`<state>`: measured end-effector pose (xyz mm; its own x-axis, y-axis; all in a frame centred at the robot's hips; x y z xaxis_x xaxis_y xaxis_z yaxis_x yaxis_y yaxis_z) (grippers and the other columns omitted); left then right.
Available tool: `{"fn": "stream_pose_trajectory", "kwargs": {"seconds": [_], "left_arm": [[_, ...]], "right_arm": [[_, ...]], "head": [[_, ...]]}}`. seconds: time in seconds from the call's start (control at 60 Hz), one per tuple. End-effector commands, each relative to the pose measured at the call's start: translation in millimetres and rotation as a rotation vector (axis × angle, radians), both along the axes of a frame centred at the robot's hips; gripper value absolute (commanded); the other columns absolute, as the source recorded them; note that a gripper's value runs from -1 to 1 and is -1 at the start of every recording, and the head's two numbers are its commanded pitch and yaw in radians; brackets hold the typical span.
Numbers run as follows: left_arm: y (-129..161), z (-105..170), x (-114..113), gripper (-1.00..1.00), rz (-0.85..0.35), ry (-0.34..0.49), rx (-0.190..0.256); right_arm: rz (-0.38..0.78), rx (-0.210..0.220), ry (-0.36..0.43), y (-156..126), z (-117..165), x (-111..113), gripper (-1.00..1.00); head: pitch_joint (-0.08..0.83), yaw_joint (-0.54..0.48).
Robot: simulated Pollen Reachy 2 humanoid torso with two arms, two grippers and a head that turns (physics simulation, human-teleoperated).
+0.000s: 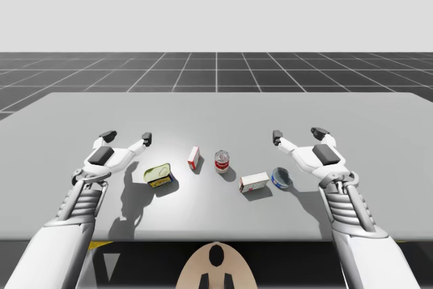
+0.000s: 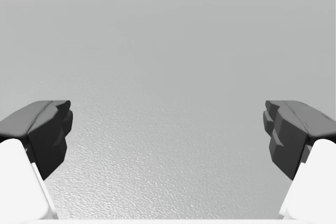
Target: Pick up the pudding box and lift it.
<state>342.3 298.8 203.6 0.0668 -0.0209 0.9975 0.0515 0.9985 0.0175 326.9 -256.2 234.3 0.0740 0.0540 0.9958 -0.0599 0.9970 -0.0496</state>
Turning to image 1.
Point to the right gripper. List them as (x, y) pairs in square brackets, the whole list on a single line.
[(323, 160)]

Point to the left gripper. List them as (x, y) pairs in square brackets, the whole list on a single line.
[(105, 159)]

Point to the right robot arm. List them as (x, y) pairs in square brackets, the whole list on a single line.
[(362, 235)]

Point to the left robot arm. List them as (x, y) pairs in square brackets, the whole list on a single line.
[(64, 235)]

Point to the blue flat can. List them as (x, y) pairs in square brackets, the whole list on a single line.
[(281, 178)]

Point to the green and blue rectangular can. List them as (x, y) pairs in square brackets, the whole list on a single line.
[(159, 176)]

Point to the red and white can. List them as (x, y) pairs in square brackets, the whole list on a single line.
[(221, 162)]

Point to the tan robot part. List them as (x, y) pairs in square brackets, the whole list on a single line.
[(216, 268)]

